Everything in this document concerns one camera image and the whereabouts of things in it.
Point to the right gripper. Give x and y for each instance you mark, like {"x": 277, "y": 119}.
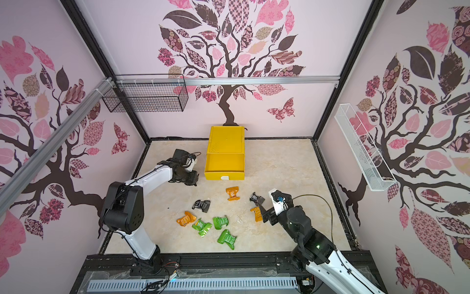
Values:
{"x": 263, "y": 209}

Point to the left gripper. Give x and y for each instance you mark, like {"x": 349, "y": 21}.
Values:
{"x": 191, "y": 179}

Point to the black cookie packet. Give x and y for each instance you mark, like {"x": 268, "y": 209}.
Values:
{"x": 257, "y": 200}
{"x": 203, "y": 205}

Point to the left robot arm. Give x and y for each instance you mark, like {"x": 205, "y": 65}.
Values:
{"x": 123, "y": 210}

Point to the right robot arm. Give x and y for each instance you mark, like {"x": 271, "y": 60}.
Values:
{"x": 317, "y": 254}

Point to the yellow three-drawer cabinet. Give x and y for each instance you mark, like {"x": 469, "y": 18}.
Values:
{"x": 226, "y": 139}

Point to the orange cookie packet right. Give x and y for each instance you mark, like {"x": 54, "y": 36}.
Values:
{"x": 259, "y": 214}

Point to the orange cookie packet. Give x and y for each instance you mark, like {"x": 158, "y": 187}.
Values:
{"x": 259, "y": 214}
{"x": 232, "y": 192}
{"x": 187, "y": 219}

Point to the orange cookie packet left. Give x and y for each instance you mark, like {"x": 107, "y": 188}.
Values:
{"x": 187, "y": 219}

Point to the orange cookie packet centre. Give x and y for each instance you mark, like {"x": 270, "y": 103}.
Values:
{"x": 232, "y": 192}

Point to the green cookie packet front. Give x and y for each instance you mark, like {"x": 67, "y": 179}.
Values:
{"x": 227, "y": 238}

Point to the green cookie packet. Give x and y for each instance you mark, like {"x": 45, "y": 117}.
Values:
{"x": 220, "y": 222}
{"x": 227, "y": 238}
{"x": 202, "y": 227}

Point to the green cookie packet middle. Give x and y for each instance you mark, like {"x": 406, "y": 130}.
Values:
{"x": 220, "y": 222}

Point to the green cookie packet left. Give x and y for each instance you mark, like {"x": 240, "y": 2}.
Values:
{"x": 202, "y": 227}

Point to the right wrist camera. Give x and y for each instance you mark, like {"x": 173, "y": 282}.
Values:
{"x": 281, "y": 201}

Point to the white slotted cable duct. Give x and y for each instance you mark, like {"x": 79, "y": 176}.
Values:
{"x": 136, "y": 286}

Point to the black base frame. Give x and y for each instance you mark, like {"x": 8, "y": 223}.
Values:
{"x": 280, "y": 262}

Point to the black wire basket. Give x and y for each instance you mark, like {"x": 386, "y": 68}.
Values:
{"x": 145, "y": 93}

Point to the white wire basket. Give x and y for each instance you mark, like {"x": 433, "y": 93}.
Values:
{"x": 356, "y": 127}

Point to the aluminium rail back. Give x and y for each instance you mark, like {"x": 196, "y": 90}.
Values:
{"x": 234, "y": 81}

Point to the aluminium rail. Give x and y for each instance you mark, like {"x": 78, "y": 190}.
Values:
{"x": 234, "y": 81}
{"x": 18, "y": 183}

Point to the aluminium rail left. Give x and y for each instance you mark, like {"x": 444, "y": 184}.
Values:
{"x": 18, "y": 183}

